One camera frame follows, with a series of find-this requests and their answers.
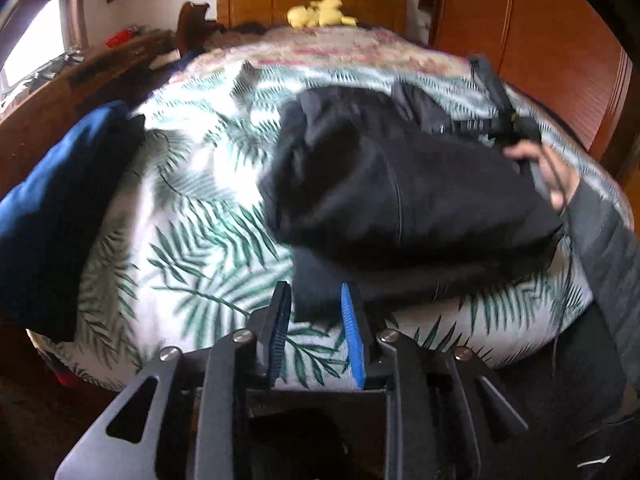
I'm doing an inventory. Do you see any red object on desk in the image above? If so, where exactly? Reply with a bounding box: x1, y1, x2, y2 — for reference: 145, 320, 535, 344
104, 27, 140, 48

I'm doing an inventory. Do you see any yellow plush toy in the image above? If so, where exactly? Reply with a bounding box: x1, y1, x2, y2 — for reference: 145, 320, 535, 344
286, 0, 358, 28

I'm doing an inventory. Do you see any blue folded garment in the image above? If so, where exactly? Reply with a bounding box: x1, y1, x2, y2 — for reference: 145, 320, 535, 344
1, 101, 145, 342

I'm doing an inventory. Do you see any wooden wardrobe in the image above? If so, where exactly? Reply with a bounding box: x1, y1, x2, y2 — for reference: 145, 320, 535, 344
430, 0, 634, 165

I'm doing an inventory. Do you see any floral blanket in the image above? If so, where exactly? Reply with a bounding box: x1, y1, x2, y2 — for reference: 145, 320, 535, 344
183, 26, 471, 77

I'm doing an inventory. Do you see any wooden chair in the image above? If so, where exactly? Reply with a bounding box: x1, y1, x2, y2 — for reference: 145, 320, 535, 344
176, 1, 218, 54

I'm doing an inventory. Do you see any palm leaf bedspread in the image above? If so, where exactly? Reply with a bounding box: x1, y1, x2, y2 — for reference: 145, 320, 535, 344
27, 54, 634, 391

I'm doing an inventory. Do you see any grey sleeve forearm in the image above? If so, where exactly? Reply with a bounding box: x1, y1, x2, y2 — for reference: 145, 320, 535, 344
565, 182, 639, 386

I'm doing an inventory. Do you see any wooden desk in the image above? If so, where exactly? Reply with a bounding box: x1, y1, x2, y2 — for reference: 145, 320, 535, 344
0, 30, 175, 195

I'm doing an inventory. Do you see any person's right hand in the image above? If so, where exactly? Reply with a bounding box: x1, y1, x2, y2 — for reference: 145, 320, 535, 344
503, 140, 580, 211

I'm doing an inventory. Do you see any window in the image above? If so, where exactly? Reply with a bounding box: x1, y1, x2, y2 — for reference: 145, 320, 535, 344
1, 0, 72, 91

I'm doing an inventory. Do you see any black jacket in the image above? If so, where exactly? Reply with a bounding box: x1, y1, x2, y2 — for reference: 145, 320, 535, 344
258, 82, 562, 322

